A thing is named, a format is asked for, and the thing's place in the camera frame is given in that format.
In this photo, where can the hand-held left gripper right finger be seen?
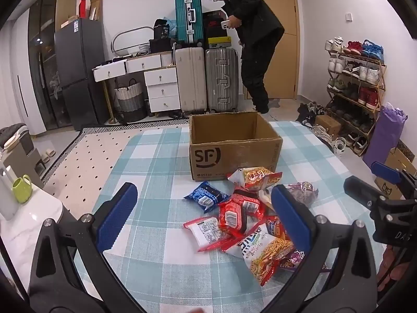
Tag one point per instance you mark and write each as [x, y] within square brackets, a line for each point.
[290, 215]

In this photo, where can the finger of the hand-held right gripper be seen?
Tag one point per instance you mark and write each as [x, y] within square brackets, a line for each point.
[361, 187]
[386, 172]

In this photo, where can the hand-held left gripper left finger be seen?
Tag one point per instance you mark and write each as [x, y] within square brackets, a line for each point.
[119, 215]

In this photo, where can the red cone snack packet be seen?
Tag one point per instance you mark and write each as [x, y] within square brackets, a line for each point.
[275, 226]

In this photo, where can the purple snack packet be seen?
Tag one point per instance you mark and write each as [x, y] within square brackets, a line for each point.
[293, 257]
[304, 190]

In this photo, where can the red black noodle packet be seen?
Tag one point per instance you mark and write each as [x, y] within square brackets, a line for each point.
[233, 218]
[249, 203]

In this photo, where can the large noodle print snack packet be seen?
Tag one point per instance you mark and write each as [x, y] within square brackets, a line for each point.
[264, 254]

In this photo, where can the white noodle print snack packet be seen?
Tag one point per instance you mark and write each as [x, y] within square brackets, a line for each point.
[254, 176]

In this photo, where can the white red-edged snack packet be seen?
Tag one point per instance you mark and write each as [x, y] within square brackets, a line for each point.
[205, 231]

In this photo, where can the blue snack packet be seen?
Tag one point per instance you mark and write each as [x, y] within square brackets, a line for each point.
[205, 195]

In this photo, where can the cat face cardboard box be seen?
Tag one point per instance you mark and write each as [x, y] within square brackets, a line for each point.
[395, 159]

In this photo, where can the purple bag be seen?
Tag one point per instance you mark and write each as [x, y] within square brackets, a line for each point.
[384, 137]

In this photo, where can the cream dotted rug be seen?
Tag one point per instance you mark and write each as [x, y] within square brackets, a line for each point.
[91, 156]

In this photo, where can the small brown cardboard box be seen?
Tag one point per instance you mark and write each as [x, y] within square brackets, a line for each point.
[327, 125]

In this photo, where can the pile of loose shoes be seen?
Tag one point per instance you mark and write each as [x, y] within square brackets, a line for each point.
[309, 111]

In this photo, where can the beige slipper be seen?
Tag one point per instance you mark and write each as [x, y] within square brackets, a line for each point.
[44, 159]
[49, 152]

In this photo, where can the white marble table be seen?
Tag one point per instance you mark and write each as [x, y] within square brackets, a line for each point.
[22, 234]

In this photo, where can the green mug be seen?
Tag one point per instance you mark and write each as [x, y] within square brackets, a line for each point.
[22, 189]

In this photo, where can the wooden shoe rack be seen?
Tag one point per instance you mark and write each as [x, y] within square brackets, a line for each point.
[381, 71]

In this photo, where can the rows of assorted shoes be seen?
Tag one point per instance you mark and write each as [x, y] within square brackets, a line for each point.
[355, 71]

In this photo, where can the grey doormat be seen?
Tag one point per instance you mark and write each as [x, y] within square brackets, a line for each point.
[275, 103]

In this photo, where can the white kettle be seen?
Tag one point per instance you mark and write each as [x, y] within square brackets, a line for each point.
[7, 192]

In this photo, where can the woven laundry basket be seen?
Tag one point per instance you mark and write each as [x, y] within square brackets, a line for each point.
[130, 101]

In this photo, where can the grey upholstered chair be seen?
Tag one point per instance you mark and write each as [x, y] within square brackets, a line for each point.
[19, 156]

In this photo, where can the white dresser with drawers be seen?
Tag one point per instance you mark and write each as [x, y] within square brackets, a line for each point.
[161, 88]

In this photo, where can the silver suitcase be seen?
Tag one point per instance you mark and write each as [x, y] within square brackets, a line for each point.
[221, 78]

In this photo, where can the beige suitcase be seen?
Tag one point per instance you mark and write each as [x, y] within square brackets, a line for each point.
[190, 78]

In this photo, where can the dark grey fridge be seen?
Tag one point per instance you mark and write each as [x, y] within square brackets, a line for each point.
[78, 65]

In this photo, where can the dark glass cabinet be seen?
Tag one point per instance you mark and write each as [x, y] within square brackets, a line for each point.
[42, 71]

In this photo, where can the small white basket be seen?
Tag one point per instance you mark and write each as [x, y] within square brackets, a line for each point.
[144, 48]

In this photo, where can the black bag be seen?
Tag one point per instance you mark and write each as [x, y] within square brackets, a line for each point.
[160, 45]

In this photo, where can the oval mirror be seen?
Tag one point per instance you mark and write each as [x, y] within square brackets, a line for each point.
[130, 37]

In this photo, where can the wooden door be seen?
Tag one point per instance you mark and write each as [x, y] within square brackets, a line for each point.
[286, 13]

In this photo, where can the blue plastic bag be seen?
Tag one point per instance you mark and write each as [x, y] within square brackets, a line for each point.
[172, 26]

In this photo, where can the flat cardboard box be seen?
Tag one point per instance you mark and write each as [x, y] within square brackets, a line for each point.
[69, 22]

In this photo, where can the black shoe box red logo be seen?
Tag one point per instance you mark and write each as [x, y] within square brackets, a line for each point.
[213, 23]

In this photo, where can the teal suitcase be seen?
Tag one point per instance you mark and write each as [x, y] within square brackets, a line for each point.
[189, 19]

